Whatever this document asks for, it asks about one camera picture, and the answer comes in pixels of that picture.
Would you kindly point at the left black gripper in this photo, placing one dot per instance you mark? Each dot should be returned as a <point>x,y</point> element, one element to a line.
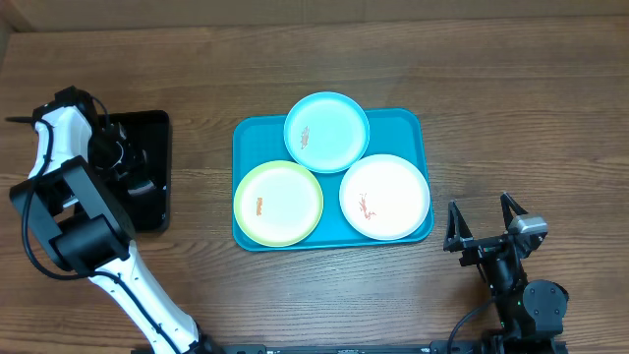
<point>137,162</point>

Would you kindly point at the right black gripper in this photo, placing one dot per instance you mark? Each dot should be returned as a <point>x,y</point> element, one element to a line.
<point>459,234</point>

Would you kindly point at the teal plastic serving tray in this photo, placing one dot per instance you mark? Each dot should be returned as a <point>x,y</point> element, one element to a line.
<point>257,140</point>

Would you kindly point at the light blue plate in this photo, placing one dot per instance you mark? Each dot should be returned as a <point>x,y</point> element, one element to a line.
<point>326,132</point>

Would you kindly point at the yellow-green plate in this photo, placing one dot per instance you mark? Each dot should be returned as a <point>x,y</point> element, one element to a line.
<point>278,204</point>

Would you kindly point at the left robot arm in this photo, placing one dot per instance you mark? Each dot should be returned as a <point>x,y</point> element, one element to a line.
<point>97,181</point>

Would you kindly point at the white plate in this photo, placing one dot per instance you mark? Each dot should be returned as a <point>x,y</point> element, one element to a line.
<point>384,197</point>

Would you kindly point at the black rectangular tray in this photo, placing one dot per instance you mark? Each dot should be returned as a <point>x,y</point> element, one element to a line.
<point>152,132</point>

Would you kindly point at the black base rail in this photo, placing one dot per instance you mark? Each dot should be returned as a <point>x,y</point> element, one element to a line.
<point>344,349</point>

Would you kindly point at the green and white sponge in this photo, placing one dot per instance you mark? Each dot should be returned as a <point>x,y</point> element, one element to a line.
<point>140,186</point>

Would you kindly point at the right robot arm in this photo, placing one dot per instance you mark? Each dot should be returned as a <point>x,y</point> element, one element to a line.
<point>530,312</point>

